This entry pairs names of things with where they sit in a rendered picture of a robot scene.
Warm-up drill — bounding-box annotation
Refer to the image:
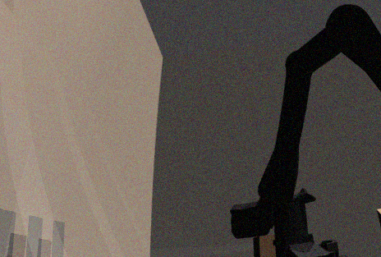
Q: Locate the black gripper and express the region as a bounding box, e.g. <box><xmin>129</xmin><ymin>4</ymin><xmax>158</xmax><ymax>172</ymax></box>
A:
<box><xmin>273</xmin><ymin>228</ymin><xmax>309</xmax><ymax>257</ymax></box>

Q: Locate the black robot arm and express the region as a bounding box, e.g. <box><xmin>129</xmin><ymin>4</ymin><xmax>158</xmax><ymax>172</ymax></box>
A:
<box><xmin>230</xmin><ymin>4</ymin><xmax>381</xmax><ymax>257</ymax></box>

